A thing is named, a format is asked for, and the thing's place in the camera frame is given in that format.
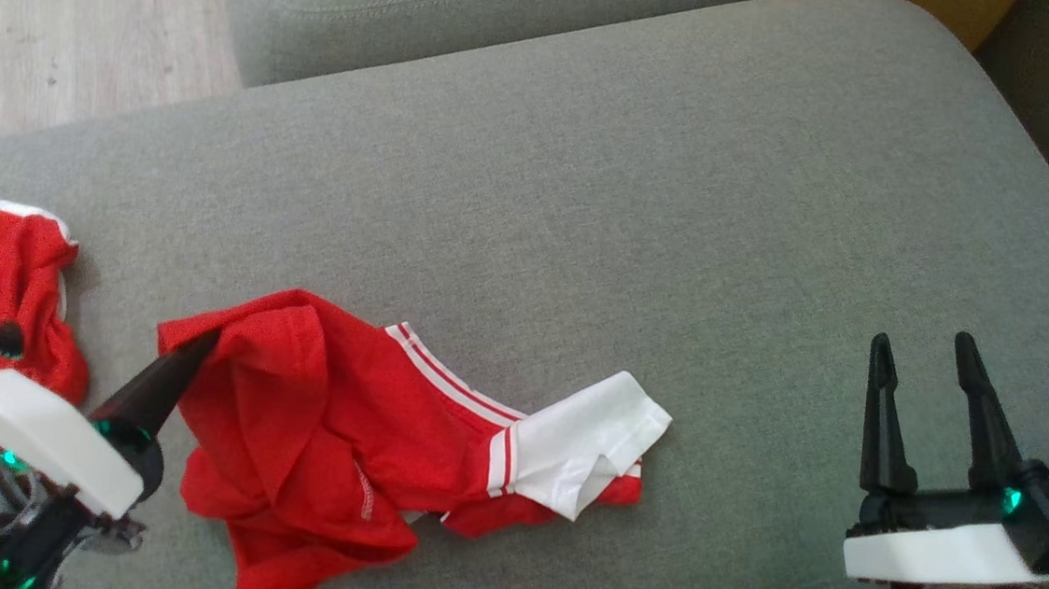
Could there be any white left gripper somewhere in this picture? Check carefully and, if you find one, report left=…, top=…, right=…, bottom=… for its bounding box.
left=0, top=313, right=224, bottom=589

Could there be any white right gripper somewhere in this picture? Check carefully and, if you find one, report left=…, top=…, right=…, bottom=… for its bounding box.
left=840, top=323, right=1049, bottom=589

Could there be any red t-shirt with white sleeves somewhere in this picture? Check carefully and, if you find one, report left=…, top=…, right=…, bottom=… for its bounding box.
left=136, top=277, right=680, bottom=589

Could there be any large grey sofa ottoman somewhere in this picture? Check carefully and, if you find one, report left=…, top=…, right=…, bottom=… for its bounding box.
left=0, top=0, right=1049, bottom=589

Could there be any long yellow back cushion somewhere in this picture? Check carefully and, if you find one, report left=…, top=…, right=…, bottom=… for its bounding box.
left=762, top=0, right=1018, bottom=55

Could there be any grey sofa backrest cushion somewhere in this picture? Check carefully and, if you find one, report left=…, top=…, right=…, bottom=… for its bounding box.
left=207, top=0, right=766, bottom=128

